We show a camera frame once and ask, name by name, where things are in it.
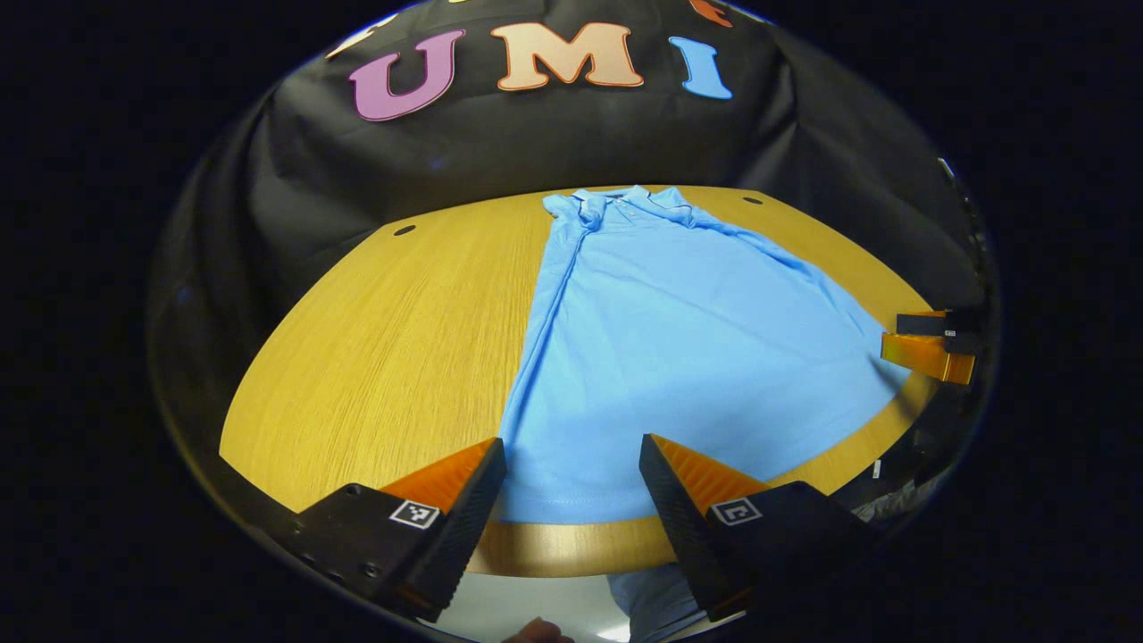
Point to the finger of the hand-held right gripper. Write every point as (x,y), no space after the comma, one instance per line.
(920,323)
(964,344)

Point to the person's leg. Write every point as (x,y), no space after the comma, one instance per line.
(652,607)

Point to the black backdrop cloth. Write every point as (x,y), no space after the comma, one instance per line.
(536,143)

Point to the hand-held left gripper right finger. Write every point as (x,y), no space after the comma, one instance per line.
(679,527)

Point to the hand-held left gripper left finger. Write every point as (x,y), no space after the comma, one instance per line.
(464,527)

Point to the light blue T-shirt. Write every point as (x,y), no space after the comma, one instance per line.
(679,339)

